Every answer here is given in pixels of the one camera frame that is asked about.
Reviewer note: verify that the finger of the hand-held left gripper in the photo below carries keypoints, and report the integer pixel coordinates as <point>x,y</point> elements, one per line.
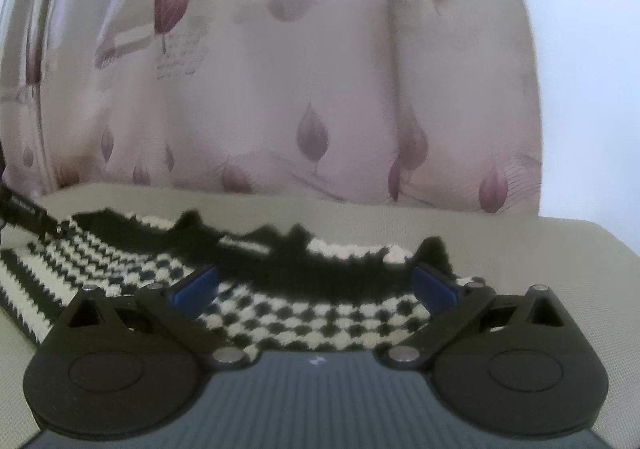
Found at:
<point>30,211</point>

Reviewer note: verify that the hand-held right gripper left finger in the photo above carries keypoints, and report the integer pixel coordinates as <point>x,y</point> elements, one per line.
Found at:
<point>196,290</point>

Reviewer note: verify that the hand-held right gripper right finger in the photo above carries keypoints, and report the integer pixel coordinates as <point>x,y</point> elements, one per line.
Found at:
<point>436,286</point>

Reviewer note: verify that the black and white knitted sweater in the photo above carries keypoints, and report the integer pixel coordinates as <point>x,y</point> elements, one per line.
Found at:
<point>300,314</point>

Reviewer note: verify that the leaf print sheer curtain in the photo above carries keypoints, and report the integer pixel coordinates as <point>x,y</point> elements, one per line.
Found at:
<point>250,104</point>

